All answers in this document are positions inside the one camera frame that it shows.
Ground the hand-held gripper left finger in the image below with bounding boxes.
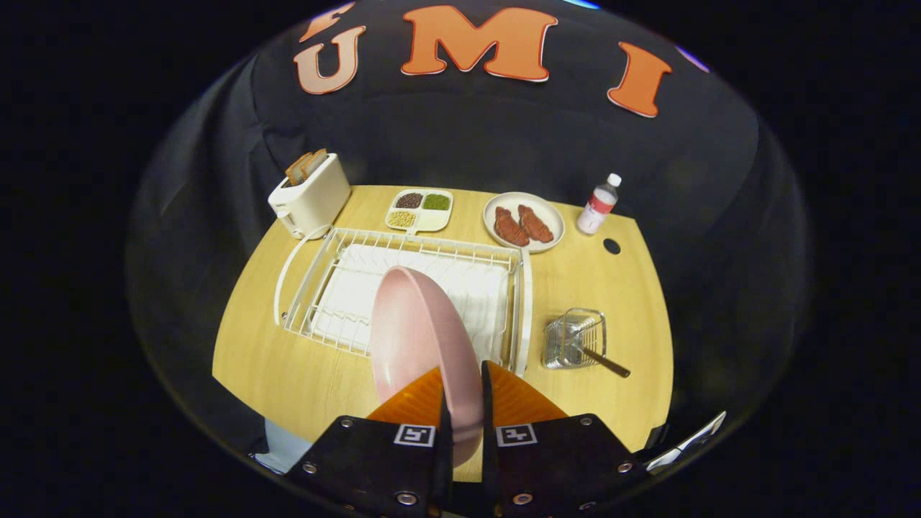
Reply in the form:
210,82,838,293
284,365,455,518

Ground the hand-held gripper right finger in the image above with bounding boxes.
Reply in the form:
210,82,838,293
481,360,652,518

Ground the dark wooden-handled spoon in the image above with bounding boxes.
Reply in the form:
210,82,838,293
572,338,632,379

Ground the metal wire basket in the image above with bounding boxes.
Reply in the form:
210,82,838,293
543,308,607,371

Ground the pink plate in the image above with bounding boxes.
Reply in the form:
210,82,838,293
368,265,485,468

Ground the white wire dish rack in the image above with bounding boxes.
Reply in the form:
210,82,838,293
273,224,534,378

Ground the beige plate with meat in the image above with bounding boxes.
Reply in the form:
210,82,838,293
483,191,566,253

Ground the white drain mat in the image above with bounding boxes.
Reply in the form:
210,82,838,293
311,243,510,360

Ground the red meat piece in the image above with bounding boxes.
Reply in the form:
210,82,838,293
517,204,555,244
494,206,531,247

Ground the white divided snack tray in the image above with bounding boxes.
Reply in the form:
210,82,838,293
385,188,454,236

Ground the clear bottle with red label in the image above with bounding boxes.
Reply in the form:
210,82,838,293
576,173,622,236

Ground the cream toaster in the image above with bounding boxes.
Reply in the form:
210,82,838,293
268,153,353,240

